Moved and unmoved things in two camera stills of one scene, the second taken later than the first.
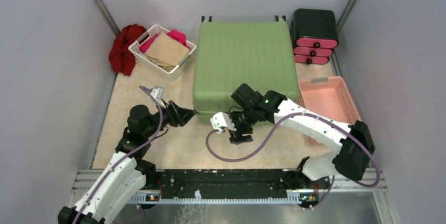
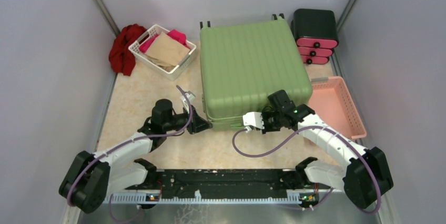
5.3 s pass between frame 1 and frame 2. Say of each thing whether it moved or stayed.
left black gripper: moved
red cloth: stayed
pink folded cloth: stayed
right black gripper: moved
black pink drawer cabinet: stayed
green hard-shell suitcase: moved
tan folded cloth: stayed
